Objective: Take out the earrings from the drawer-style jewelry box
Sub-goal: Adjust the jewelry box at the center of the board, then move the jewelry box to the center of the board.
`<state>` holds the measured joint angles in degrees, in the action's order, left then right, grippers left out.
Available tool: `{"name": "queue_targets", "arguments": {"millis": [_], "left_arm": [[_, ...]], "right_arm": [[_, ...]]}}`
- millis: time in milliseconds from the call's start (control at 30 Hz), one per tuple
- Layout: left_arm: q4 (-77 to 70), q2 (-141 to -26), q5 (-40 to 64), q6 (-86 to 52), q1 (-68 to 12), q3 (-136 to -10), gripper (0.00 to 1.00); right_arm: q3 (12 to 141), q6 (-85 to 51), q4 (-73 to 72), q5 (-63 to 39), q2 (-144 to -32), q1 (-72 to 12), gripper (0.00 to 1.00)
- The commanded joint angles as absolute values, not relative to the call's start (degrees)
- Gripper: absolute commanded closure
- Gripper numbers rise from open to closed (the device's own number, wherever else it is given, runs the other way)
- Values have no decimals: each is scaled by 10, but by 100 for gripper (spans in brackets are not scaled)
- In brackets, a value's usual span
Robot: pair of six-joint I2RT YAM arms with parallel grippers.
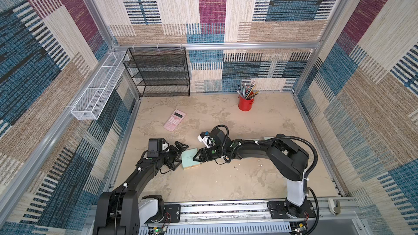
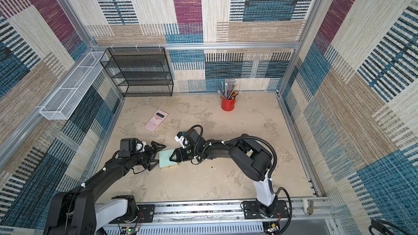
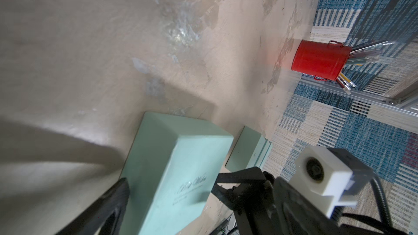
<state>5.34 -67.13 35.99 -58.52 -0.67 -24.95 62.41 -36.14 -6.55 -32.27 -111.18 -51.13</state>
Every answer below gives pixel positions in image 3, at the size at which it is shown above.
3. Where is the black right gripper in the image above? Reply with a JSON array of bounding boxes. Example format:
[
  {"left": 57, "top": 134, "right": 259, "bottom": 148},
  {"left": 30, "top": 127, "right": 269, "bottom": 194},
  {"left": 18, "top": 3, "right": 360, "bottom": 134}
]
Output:
[{"left": 211, "top": 167, "right": 343, "bottom": 235}]

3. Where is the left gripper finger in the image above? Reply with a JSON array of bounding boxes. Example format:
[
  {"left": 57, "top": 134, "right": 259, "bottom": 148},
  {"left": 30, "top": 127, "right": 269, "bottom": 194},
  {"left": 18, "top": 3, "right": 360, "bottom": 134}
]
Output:
[{"left": 58, "top": 178, "right": 130, "bottom": 235}]

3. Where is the mint jewelry box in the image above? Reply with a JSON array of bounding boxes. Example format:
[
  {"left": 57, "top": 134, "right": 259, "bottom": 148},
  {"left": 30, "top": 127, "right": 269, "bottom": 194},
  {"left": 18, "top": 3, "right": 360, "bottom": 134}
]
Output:
[
  {"left": 257, "top": 139, "right": 273, "bottom": 169},
  {"left": 225, "top": 126, "right": 266, "bottom": 172},
  {"left": 120, "top": 112, "right": 234, "bottom": 235}
]

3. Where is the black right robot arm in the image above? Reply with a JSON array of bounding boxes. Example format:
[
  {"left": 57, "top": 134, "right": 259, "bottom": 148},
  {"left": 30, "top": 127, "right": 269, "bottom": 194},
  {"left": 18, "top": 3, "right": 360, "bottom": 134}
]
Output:
[{"left": 211, "top": 167, "right": 403, "bottom": 235}]

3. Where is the red pencil cup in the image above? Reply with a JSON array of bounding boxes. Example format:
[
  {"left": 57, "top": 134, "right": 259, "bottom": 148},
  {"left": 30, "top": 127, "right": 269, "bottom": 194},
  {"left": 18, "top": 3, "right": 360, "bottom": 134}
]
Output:
[{"left": 291, "top": 40, "right": 352, "bottom": 81}]

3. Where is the pencils bundle in cup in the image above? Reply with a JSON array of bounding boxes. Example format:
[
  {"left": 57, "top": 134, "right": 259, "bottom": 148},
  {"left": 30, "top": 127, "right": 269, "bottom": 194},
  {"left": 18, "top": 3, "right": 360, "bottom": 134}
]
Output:
[{"left": 336, "top": 40, "right": 396, "bottom": 95}]

